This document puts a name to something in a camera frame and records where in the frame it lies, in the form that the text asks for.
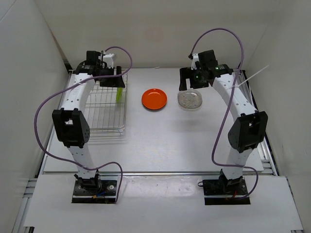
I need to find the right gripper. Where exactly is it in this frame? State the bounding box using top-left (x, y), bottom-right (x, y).
top-left (179, 67), bottom-right (209, 91)

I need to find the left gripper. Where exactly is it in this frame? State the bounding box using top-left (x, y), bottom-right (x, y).
top-left (97, 65), bottom-right (125, 88)

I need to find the green plate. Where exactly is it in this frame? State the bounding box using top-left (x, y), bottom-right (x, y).
top-left (116, 87), bottom-right (123, 103)

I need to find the orange plate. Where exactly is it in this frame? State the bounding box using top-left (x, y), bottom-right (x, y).
top-left (141, 88), bottom-right (168, 109)

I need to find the black plate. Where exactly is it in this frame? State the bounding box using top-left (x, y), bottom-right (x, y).
top-left (145, 108), bottom-right (164, 112)

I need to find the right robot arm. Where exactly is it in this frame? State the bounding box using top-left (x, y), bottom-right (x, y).
top-left (177, 50), bottom-right (268, 195)

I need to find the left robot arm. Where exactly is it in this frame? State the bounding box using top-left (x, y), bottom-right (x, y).
top-left (52, 51), bottom-right (125, 195)

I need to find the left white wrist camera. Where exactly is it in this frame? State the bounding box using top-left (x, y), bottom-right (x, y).
top-left (101, 53), bottom-right (117, 69)

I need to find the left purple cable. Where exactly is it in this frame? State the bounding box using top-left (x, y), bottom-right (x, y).
top-left (34, 46), bottom-right (133, 204)

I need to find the purple cable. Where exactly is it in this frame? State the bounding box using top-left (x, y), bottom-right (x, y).
top-left (190, 28), bottom-right (259, 200)
top-left (34, 46), bottom-right (133, 204)

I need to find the wire dish rack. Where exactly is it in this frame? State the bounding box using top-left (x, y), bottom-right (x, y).
top-left (84, 82), bottom-right (127, 138)

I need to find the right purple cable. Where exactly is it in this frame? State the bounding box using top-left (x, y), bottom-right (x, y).
top-left (190, 28), bottom-right (259, 200)

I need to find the white cable tie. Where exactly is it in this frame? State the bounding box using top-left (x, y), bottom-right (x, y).
top-left (233, 64), bottom-right (270, 89)

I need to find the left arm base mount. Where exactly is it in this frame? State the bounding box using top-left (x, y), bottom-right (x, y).
top-left (71, 174), bottom-right (118, 204)

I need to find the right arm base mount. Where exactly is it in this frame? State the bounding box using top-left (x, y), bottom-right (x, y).
top-left (197, 174), bottom-right (251, 205)

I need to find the aluminium rail front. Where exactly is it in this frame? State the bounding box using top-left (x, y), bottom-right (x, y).
top-left (43, 171), bottom-right (220, 176)

